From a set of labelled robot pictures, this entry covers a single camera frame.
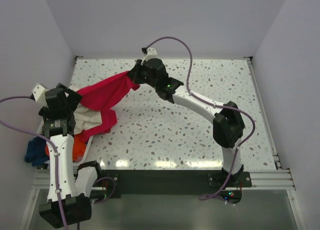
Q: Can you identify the magenta t shirt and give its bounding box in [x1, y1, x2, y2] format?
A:
[76, 71, 140, 142]

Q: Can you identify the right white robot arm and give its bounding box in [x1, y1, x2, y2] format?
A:
[126, 58, 245, 175]

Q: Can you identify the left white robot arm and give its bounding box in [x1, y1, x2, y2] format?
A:
[32, 83, 101, 229]

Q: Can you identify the cream t shirt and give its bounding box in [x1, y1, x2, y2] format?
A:
[73, 103, 103, 135]

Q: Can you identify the orange t shirt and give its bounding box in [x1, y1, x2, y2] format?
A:
[50, 132, 89, 162]

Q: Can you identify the blue t shirt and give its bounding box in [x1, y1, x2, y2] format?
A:
[24, 136, 49, 167]

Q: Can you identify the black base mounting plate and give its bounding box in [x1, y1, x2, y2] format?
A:
[83, 168, 252, 200]

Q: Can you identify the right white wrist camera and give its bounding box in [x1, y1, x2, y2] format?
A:
[141, 47, 158, 65]

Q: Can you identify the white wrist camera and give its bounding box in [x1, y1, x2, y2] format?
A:
[141, 47, 158, 65]
[31, 83, 49, 106]

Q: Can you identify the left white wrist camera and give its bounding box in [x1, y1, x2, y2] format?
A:
[31, 83, 49, 106]

